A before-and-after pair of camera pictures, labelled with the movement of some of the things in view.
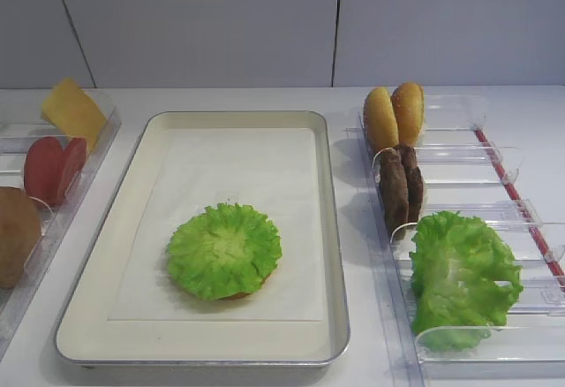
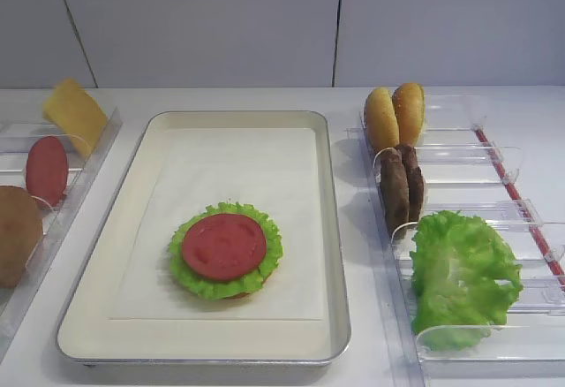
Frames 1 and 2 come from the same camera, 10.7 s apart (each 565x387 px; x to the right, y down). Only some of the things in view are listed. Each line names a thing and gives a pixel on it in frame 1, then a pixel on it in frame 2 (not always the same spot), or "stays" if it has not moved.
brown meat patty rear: [415, 181] stays
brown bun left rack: [20, 231] stays
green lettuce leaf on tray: [224, 252] stays
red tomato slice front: [72, 160] to [225, 246]
